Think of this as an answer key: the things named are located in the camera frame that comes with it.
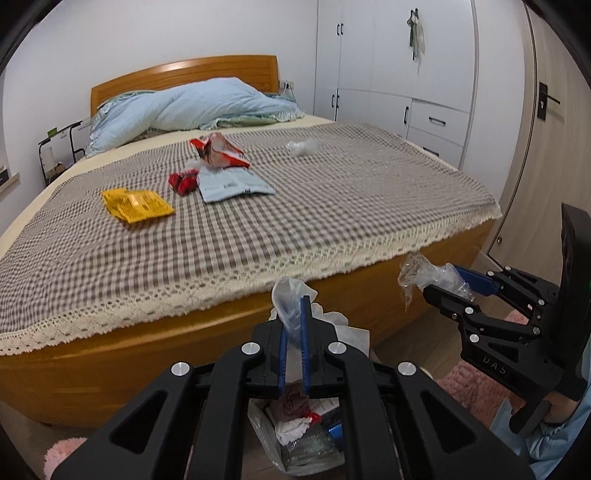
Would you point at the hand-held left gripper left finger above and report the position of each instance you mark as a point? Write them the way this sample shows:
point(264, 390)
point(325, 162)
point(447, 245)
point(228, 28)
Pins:
point(283, 360)

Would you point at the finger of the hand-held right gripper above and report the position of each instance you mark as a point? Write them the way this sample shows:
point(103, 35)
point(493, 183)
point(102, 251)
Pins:
point(475, 280)
point(443, 297)

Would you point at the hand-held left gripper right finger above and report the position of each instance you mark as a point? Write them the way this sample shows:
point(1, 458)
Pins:
point(305, 360)

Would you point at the clear crinkled plastic wrapper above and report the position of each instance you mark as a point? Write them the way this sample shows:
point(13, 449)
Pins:
point(418, 272)

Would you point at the mauve cloth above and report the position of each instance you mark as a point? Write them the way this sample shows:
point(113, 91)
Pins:
point(293, 401)

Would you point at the white milk carton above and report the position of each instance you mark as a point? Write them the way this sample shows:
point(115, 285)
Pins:
point(328, 406)

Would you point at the red packet with white label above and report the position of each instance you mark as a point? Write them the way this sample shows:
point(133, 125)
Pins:
point(315, 417)

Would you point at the translucent plastic bag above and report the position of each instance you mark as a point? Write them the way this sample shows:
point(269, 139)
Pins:
point(288, 295)

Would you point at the dark blue cardboard box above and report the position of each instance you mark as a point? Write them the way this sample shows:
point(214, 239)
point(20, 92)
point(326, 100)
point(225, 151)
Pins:
point(336, 431)

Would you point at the leaf-print plastic trash bag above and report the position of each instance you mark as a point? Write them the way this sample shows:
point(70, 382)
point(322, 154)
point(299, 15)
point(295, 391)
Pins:
point(268, 438)

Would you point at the clear plastic clamshell container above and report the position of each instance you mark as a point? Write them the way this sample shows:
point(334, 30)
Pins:
point(309, 454)

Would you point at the light blue packet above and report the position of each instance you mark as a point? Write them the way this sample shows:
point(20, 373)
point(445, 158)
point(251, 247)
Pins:
point(231, 184)

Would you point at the red wrapper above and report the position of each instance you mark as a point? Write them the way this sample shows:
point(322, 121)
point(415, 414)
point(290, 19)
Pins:
point(183, 181)

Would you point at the yellow food packet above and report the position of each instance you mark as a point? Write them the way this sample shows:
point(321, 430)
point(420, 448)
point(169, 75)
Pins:
point(136, 205)

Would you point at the red and white snack bag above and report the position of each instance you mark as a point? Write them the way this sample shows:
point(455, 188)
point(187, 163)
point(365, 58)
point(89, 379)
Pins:
point(221, 154)

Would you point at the white and red slipper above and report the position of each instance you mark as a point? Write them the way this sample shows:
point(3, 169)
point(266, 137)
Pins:
point(475, 390)

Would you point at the light wood-grain door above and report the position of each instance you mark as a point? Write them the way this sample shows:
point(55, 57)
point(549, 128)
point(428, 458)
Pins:
point(531, 161)

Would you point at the grey checked lace-edged blanket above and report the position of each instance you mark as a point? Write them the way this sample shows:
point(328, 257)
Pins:
point(323, 207)

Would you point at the pale green ruffled pillow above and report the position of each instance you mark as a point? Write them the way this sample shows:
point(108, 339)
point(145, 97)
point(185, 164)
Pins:
point(258, 121)

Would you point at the pink chenille rug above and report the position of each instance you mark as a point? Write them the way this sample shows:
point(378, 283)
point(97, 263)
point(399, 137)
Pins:
point(62, 457)

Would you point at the hanging pale cloth bundle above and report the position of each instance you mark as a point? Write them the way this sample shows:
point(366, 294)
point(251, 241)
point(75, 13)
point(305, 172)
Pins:
point(418, 37)

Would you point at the white wardrobe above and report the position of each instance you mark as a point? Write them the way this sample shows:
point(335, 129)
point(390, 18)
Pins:
point(369, 46)

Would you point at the light blue ruffled pillow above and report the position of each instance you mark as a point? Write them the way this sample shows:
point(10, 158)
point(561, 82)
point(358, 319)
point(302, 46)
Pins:
point(115, 124)

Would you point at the wooden headboard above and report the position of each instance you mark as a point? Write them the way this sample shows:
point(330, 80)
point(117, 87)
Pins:
point(207, 69)

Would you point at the white window sill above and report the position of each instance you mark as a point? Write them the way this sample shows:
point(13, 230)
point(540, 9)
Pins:
point(11, 187)

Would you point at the white wall socket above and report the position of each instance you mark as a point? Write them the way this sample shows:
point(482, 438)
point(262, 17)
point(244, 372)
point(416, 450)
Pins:
point(287, 85)

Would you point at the black frame side table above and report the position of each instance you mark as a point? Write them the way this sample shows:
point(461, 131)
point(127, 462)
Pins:
point(72, 143)

